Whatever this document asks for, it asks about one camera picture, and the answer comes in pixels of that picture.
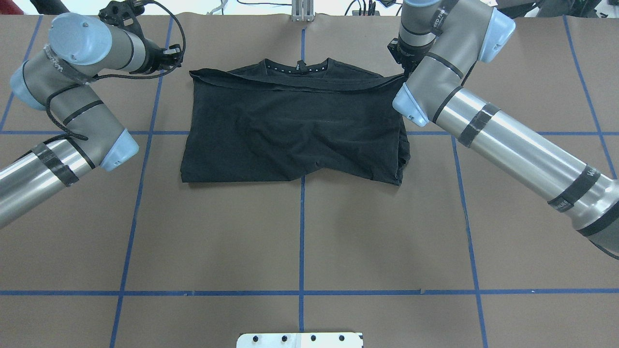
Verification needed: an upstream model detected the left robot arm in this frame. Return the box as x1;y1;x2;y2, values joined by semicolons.
1;1;184;227

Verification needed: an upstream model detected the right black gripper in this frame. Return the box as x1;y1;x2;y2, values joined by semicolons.
387;40;422;77

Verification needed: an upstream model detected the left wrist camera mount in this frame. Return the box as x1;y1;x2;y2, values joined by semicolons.
98;0;145;36

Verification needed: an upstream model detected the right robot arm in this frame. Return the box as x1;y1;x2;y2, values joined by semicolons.
389;0;619;259

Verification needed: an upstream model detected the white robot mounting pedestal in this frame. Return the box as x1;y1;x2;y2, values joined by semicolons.
236;332;364;348

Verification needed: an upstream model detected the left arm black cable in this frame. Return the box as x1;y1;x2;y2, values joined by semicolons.
44;0;187;142

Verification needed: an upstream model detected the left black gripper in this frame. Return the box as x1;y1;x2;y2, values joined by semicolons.
141;41;183;75

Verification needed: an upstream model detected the black printed t-shirt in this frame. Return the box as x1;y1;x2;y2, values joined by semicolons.
180;58;411;187

